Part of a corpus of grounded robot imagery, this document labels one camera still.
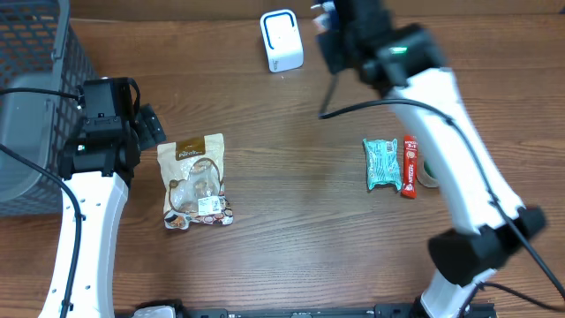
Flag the teal wet wipes pack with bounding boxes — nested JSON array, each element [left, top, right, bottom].
[[363, 139, 402, 191]]

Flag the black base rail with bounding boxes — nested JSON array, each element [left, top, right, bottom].
[[114, 298, 498, 318]]

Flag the beige snack bag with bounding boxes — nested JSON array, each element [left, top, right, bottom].
[[157, 133, 234, 230]]

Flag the white barcode scanner stand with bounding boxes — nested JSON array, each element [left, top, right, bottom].
[[260, 9, 304, 73]]

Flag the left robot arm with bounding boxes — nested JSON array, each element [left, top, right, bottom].
[[41, 78, 165, 317]]

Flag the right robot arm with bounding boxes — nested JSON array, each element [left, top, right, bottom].
[[317, 1, 546, 317]]

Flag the green lidded glass jar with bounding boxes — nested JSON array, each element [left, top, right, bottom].
[[417, 155, 439, 188]]

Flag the orange small box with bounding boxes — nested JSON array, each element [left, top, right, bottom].
[[311, 0, 339, 33]]

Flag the red snack bar packet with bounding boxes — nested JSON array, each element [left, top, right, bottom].
[[401, 135, 418, 199]]

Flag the grey plastic mesh basket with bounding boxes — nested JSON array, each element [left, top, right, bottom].
[[0, 0, 101, 216]]

